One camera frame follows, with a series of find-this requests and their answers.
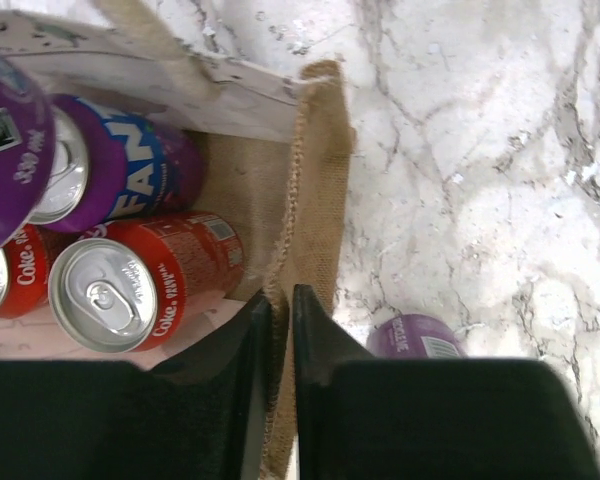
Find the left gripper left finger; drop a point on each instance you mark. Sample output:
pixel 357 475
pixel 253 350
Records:
pixel 197 415

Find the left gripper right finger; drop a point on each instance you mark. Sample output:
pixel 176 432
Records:
pixel 363 417

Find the red cola can front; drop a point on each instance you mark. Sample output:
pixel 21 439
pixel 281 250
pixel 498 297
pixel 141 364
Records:
pixel 126 285

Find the red cola can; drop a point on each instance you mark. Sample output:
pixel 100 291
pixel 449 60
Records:
pixel 126 285
pixel 25 265

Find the purple Fanta can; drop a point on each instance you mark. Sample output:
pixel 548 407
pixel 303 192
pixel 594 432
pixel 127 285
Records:
pixel 111 164
pixel 27 147

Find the jute canvas tote bag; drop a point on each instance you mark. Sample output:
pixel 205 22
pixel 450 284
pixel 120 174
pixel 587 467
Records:
pixel 277 154

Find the purple can near front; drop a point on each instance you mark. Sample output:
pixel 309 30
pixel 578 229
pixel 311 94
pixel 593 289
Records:
pixel 414 336

